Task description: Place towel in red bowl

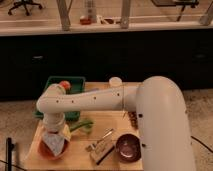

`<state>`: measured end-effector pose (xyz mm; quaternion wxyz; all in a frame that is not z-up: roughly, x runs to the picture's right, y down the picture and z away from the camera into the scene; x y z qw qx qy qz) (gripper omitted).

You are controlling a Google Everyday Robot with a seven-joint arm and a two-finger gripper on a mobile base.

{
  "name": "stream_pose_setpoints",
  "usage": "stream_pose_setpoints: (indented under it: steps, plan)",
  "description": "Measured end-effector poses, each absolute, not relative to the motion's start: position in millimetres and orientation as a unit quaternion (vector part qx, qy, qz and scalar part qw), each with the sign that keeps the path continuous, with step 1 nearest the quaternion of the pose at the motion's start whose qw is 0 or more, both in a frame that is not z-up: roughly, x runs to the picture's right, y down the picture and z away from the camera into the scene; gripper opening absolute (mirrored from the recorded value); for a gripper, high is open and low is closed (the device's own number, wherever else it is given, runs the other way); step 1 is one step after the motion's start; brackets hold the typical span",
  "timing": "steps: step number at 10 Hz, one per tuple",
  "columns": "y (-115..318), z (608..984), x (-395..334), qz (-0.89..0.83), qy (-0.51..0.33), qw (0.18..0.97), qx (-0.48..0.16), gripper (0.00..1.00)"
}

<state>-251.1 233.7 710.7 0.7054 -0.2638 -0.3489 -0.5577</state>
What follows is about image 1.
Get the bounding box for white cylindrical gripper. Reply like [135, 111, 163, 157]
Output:
[43, 113, 65, 133]

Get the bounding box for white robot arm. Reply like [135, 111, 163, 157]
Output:
[36, 76, 196, 171]

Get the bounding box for red bowl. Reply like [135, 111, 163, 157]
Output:
[38, 136, 69, 160]

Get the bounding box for dark purple bowl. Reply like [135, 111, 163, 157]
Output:
[115, 134, 141, 163]

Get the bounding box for yellow cloth piece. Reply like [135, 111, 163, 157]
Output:
[62, 125, 71, 141]

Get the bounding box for green vegetable toy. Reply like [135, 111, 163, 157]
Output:
[69, 120, 93, 133]

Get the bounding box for red tomato toy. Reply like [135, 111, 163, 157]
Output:
[59, 80, 71, 90]

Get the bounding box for green plastic tray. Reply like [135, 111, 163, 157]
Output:
[34, 75, 87, 122]

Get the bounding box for black stand bottom left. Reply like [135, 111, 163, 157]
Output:
[5, 137, 15, 171]

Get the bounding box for white round cup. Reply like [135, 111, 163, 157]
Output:
[109, 77, 122, 87]

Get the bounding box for brown textured item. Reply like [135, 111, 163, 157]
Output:
[128, 112, 138, 129]

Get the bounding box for red object on floor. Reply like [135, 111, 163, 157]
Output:
[80, 16, 91, 25]

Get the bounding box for black office chair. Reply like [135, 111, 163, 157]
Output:
[8, 0, 43, 16]

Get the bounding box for black cable right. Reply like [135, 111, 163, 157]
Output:
[190, 135, 213, 155]

